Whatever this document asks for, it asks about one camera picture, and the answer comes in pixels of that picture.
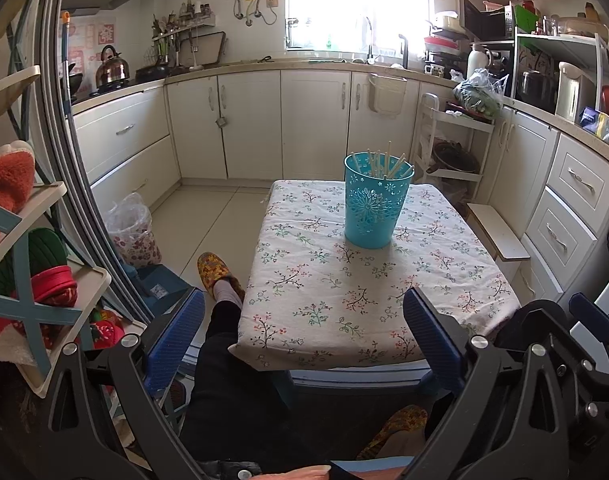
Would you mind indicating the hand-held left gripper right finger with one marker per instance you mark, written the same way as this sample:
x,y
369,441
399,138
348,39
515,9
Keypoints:
x,y
434,340

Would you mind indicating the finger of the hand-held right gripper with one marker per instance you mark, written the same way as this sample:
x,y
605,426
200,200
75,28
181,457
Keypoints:
x,y
591,317

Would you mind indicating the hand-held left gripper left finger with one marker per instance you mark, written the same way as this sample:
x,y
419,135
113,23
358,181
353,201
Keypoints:
x,y
177,340

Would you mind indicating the teal perforated plastic basket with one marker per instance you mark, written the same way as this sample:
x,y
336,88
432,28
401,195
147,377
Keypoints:
x,y
377,210

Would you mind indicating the group of wooden chopsticks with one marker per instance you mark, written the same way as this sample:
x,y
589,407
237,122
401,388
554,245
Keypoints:
x,y
384,162

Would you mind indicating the dark blue box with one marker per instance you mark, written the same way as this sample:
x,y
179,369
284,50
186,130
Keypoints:
x,y
164,287

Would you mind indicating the person's left leg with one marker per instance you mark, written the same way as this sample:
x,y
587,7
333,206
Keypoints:
x,y
234,385

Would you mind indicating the floral tablecloth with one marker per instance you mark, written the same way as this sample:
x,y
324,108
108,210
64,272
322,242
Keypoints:
x,y
374,290

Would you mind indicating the yellow floral slipper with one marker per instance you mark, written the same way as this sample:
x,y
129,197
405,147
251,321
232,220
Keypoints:
x,y
397,430
219,272

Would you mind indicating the floral trash bin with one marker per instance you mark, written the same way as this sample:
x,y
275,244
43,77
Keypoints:
x,y
134,235

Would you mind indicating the white step stool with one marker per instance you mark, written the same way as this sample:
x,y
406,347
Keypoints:
x,y
499,240

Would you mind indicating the cream panelled drawer cabinets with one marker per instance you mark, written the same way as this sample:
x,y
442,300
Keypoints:
x,y
564,200

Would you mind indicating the red slipper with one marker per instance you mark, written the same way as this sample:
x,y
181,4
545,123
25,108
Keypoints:
x,y
57,285

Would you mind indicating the green slipper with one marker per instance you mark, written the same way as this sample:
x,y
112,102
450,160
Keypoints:
x,y
47,255

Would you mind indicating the dark round pot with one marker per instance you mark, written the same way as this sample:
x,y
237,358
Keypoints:
x,y
454,157

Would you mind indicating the shoe rack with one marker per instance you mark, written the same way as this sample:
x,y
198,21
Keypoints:
x,y
34,210

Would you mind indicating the cream drawer cabinet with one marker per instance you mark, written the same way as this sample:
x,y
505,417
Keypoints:
x,y
129,150

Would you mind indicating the blue packet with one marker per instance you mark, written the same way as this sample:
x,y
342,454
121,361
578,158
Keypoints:
x,y
591,119

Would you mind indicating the white trolley rack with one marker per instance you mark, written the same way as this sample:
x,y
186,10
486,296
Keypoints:
x,y
454,120

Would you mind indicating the small cabinet lock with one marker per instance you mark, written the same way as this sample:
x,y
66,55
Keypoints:
x,y
221,122

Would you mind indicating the white electric water boiler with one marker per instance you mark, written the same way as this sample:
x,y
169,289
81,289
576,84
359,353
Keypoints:
x,y
574,92

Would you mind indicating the orange plush slipper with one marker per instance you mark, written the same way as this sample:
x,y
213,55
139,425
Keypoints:
x,y
7,185

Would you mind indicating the black cooking pot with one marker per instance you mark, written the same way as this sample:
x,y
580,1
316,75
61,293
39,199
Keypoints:
x,y
536,90

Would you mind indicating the white hanging bin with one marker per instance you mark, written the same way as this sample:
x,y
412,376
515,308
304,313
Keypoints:
x,y
387,97

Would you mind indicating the plastic bag of greens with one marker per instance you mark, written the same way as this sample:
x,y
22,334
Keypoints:
x,y
477,95

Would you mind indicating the cream door cabinets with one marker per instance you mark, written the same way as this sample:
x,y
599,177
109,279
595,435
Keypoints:
x,y
304,120

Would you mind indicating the black frying pan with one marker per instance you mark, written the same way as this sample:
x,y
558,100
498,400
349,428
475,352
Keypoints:
x,y
157,72

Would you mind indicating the black wok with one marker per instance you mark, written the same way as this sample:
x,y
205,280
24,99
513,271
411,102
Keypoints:
x,y
76,85

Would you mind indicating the white shelf rack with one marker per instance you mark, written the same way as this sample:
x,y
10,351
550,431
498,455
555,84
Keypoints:
x,y
559,42

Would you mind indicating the stainless steel kettle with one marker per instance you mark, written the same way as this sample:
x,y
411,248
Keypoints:
x,y
112,70

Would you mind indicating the white thermos jug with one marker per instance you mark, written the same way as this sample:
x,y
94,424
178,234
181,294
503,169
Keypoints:
x,y
478,62

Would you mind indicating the black tap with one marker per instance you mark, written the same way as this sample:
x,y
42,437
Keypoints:
x,y
404,52

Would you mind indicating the leaning tray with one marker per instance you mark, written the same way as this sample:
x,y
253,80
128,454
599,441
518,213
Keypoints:
x,y
204,50

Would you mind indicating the dish rack with bowls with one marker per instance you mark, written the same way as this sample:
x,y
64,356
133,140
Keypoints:
x,y
444,42

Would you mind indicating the chrome faucet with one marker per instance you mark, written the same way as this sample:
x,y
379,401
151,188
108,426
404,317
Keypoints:
x,y
370,42

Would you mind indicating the black microwave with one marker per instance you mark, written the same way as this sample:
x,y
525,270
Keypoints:
x,y
487,20

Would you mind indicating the bright window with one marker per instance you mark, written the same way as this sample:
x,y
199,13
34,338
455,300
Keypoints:
x,y
357,5

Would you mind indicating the grey table frame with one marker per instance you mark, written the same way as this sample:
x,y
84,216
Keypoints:
x,y
354,377

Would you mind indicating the metal door frame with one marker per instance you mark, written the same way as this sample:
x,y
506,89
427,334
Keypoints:
x,y
52,110

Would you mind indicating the red wall stickers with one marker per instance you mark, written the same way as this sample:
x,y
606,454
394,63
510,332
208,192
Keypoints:
x,y
92,42

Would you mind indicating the wall utensil rack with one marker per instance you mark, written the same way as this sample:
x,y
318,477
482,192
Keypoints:
x,y
184,22

